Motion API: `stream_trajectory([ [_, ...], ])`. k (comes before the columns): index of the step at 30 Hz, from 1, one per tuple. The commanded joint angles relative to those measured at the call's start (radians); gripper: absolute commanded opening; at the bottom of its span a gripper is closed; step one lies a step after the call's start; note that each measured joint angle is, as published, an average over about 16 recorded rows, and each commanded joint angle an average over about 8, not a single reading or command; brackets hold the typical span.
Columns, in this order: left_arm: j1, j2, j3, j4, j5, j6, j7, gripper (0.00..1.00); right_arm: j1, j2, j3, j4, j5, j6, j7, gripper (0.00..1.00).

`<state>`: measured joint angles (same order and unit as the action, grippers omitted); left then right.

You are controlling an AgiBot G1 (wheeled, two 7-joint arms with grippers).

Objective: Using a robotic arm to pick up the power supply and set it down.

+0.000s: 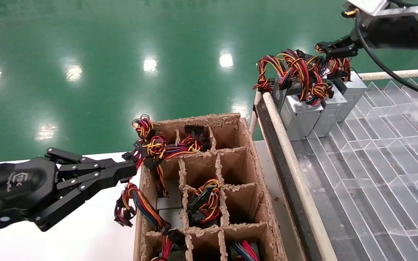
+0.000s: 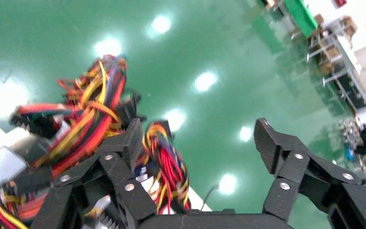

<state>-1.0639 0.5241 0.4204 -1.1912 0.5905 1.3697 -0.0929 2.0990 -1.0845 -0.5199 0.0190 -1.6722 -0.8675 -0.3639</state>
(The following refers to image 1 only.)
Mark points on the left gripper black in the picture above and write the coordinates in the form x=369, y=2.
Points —
x=16, y=192

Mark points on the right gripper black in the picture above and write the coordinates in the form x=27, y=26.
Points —
x=390, y=32

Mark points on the cart with padded rails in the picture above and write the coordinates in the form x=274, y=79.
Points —
x=285, y=145

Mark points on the clear acrylic divider tray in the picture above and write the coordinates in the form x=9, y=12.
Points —
x=376, y=163

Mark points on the cardboard divider box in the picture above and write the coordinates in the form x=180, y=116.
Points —
x=230, y=137

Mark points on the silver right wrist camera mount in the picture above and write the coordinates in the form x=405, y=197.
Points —
x=383, y=7

